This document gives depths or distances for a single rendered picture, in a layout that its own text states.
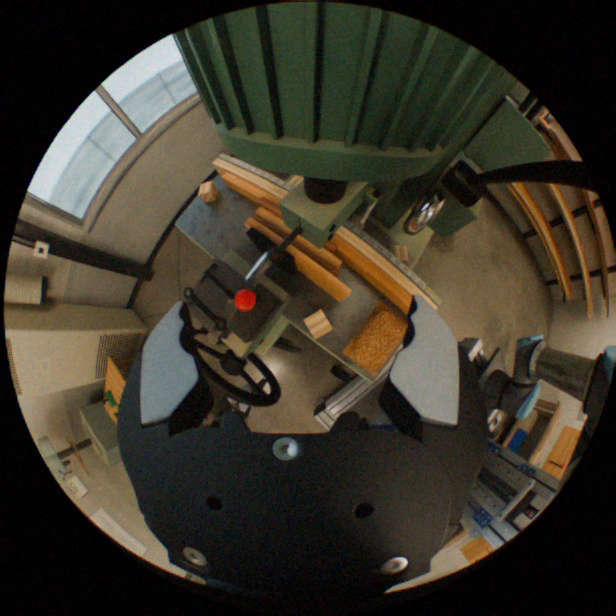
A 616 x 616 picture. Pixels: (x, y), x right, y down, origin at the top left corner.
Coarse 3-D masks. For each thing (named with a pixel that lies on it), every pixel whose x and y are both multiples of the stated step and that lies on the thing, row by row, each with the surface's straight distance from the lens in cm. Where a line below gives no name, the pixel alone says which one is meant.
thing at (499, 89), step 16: (512, 80) 32; (496, 96) 32; (480, 112) 32; (464, 128) 33; (464, 144) 34; (448, 160) 36; (432, 176) 39; (400, 192) 46; (416, 192) 43; (384, 208) 52; (400, 208) 49; (384, 224) 57
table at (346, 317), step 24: (192, 216) 54; (216, 216) 50; (240, 216) 47; (192, 240) 51; (216, 240) 47; (240, 240) 44; (288, 288) 39; (312, 288) 39; (360, 288) 40; (288, 312) 39; (312, 312) 39; (336, 312) 39; (360, 312) 40; (312, 336) 39; (336, 336) 39
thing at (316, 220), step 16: (304, 192) 27; (352, 192) 27; (288, 208) 26; (304, 208) 25; (320, 208) 25; (336, 208) 26; (352, 208) 31; (288, 224) 30; (304, 224) 26; (320, 224) 24; (336, 224) 28; (320, 240) 27
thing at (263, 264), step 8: (248, 232) 34; (256, 232) 33; (256, 240) 33; (264, 240) 32; (264, 248) 34; (264, 256) 35; (288, 256) 31; (256, 264) 35; (264, 264) 35; (272, 264) 36; (280, 264) 37; (288, 264) 31; (256, 272) 35; (264, 272) 35; (288, 272) 39; (248, 280) 35
